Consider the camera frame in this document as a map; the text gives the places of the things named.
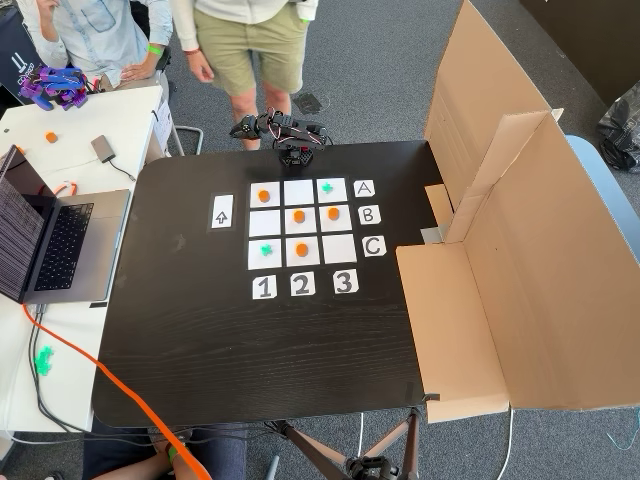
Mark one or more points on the paper sheet number 1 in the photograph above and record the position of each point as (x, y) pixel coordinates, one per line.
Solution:
(265, 288)

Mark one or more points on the white arrow paper sheet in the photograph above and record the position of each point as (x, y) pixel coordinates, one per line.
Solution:
(222, 205)

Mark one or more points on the person's right hand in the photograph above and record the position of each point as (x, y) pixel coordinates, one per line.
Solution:
(201, 67)

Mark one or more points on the black plastic bag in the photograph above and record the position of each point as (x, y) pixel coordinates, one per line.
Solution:
(622, 135)

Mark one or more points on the round orange token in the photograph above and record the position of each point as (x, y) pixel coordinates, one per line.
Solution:
(333, 214)
(263, 196)
(19, 149)
(50, 136)
(299, 216)
(301, 250)

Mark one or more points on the pale blue table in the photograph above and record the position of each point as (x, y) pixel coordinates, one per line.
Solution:
(595, 170)

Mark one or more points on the person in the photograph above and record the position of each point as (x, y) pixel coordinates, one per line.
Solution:
(110, 30)
(250, 45)
(135, 460)

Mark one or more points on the person's left hand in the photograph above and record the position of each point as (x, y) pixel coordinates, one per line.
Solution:
(137, 71)

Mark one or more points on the paper sheet number 3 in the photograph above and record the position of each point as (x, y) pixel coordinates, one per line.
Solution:
(345, 281)

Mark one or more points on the green cross token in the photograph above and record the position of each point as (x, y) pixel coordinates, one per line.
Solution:
(44, 360)
(327, 188)
(266, 249)

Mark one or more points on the grey tape piece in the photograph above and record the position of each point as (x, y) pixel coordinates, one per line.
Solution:
(434, 234)

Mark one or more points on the paper sheet letter C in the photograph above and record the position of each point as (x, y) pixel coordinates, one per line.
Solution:
(374, 247)

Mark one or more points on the black banner white print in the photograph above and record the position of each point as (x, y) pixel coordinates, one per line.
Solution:
(12, 55)

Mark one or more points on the white table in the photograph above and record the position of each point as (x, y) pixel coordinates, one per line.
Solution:
(75, 160)

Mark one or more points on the chrome chair frame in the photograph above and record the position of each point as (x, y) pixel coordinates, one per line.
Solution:
(200, 140)

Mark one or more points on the dark floor socket cover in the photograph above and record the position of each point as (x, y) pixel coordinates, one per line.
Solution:
(306, 102)

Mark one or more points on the white paper grid square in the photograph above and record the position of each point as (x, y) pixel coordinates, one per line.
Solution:
(339, 249)
(275, 187)
(265, 223)
(312, 261)
(299, 193)
(345, 226)
(255, 262)
(311, 229)
(341, 197)

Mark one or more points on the paper sheet letter B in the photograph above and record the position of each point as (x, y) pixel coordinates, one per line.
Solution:
(369, 215)

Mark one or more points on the purple leader arm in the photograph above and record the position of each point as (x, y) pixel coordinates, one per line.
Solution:
(50, 87)

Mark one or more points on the brown cardboard screen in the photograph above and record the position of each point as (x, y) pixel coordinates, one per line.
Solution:
(550, 300)

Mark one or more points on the paper sheet number 2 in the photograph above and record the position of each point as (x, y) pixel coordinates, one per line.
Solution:
(302, 284)

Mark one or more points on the paper sheet letter A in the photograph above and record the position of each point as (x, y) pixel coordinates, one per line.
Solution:
(364, 188)

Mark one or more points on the black camera tripod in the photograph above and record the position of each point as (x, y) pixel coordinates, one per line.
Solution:
(370, 467)

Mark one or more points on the grey laptop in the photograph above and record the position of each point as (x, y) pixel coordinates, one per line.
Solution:
(75, 240)

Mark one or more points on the white paper sign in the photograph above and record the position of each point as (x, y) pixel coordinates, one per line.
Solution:
(162, 120)

